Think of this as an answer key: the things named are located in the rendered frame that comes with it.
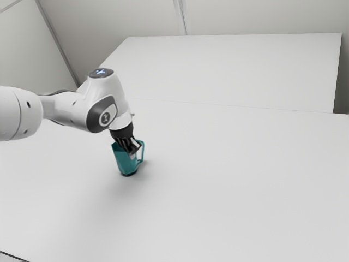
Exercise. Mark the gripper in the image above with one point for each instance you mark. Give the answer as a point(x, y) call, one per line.
point(122, 133)

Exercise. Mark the teal faceted mug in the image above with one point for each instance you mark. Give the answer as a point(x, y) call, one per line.
point(126, 162)

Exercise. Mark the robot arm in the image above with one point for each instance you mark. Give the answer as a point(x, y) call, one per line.
point(68, 109)

